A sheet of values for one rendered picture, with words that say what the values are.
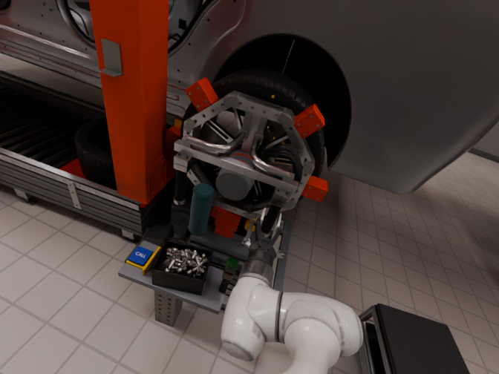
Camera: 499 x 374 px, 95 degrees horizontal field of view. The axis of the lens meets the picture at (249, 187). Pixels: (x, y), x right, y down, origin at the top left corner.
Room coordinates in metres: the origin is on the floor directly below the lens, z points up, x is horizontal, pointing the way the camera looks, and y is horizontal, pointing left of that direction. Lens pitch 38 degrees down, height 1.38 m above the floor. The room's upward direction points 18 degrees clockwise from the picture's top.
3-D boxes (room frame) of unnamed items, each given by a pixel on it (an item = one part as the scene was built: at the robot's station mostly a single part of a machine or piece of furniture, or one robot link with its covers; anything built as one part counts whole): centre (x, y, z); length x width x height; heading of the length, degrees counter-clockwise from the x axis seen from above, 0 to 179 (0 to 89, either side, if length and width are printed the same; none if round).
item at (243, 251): (0.99, 0.04, 0.32); 0.40 x 0.30 x 0.28; 87
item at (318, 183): (0.81, -0.26, 0.85); 0.09 x 0.08 x 0.07; 87
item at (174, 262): (0.49, 0.15, 0.51); 0.20 x 0.14 x 0.13; 95
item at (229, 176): (0.75, 0.06, 0.85); 0.21 x 0.14 x 0.14; 177
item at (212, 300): (0.49, 0.17, 0.44); 0.43 x 0.17 x 0.03; 87
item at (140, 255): (0.50, 0.34, 0.47); 0.07 x 0.07 x 0.02; 87
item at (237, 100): (0.82, 0.05, 0.85); 0.54 x 0.07 x 0.54; 87
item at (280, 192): (0.61, -0.11, 0.93); 0.09 x 0.05 x 0.05; 177
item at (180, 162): (0.63, 0.23, 0.93); 0.09 x 0.05 x 0.05; 177
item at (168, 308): (0.49, 0.20, 0.21); 0.10 x 0.10 x 0.42; 87
